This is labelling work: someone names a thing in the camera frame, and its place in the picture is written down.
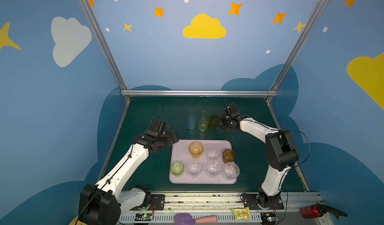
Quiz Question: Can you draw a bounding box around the short yellow glass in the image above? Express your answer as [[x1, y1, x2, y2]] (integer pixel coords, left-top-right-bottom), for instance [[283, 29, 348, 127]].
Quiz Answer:
[[189, 142, 204, 159]]

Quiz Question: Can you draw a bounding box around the clear faceted glass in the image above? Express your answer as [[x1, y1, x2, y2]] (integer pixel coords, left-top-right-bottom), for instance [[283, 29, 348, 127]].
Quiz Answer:
[[206, 148, 221, 160], [223, 162, 240, 181], [187, 161, 202, 179], [206, 160, 222, 178]]

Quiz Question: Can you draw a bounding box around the yellow snack packet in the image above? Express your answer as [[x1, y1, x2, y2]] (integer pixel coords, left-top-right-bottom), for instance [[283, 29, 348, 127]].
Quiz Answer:
[[232, 208, 252, 222]]

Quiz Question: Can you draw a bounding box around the dark amber dimpled glass back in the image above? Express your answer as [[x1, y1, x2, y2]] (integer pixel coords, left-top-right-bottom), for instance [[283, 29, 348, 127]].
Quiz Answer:
[[209, 115, 220, 129]]

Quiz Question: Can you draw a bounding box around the tall yellow-green glass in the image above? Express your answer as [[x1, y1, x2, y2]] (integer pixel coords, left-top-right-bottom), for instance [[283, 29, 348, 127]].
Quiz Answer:
[[170, 161, 184, 176]]

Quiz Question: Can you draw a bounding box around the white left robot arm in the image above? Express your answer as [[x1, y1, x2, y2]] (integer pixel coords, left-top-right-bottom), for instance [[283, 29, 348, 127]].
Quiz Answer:
[[75, 130, 179, 225]]

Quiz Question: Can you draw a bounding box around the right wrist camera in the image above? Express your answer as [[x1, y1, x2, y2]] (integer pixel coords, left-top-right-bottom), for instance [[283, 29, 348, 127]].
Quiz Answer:
[[225, 103, 241, 119]]

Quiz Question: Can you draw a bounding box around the tall blue plastic glass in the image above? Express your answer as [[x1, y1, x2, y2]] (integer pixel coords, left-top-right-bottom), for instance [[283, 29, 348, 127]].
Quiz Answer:
[[186, 108, 198, 130]]

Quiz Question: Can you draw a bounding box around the tall green plastic glass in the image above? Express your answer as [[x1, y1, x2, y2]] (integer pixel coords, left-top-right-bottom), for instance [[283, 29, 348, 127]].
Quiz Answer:
[[198, 111, 211, 132]]

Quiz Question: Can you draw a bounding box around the red black tool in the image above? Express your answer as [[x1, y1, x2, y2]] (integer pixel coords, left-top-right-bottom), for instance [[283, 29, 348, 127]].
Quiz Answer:
[[299, 203, 348, 220]]

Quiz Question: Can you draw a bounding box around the aluminium frame back rail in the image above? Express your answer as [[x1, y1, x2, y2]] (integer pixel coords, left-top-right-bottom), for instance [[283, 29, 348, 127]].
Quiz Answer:
[[121, 89, 278, 97]]

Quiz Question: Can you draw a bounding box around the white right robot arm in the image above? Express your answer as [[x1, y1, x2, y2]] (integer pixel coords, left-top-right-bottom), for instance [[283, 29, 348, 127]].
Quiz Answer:
[[218, 115, 300, 210]]

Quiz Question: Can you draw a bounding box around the amber dimpled glass front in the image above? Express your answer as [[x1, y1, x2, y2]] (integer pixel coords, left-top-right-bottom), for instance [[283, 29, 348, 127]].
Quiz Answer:
[[222, 149, 236, 164]]

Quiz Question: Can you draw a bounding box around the aluminium frame right post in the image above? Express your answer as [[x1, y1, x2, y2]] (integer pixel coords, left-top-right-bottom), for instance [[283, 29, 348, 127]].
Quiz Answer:
[[266, 0, 330, 104]]

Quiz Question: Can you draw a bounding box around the aluminium frame left post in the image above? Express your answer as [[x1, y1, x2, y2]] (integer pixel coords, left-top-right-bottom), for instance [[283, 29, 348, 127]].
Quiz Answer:
[[78, 0, 127, 92]]

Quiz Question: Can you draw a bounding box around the pink plastic tray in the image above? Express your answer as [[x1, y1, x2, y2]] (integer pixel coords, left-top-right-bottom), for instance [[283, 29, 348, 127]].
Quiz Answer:
[[169, 140, 237, 185]]

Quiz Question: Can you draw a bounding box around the yellow woven basket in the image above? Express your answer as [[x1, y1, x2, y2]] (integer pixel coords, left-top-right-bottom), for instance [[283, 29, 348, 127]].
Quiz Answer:
[[69, 217, 81, 225]]

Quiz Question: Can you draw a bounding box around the purple pink spatula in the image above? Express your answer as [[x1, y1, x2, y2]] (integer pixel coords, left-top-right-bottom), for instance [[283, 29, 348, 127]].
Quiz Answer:
[[174, 213, 218, 225]]

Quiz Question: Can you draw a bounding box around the aluminium frame post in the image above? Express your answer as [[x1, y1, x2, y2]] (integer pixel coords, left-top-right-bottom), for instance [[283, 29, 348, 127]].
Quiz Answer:
[[266, 0, 330, 104], [78, 0, 127, 92]]

